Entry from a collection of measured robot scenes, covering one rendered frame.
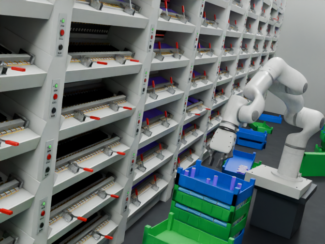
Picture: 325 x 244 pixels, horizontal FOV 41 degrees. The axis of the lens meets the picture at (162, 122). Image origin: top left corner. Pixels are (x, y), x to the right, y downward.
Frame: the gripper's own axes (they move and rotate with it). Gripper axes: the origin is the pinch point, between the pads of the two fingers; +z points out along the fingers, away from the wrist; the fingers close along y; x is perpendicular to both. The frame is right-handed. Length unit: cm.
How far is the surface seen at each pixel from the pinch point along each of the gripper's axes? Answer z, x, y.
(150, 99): -19.5, 1.9, 43.0
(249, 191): 6.0, -11.0, -15.5
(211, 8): -114, -80, 77
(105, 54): -19, 55, 36
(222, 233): 27.1, -4.9, -12.6
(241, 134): -63, -235, 79
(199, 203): 19.1, -1.1, 0.4
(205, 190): 13.1, 1.6, -1.1
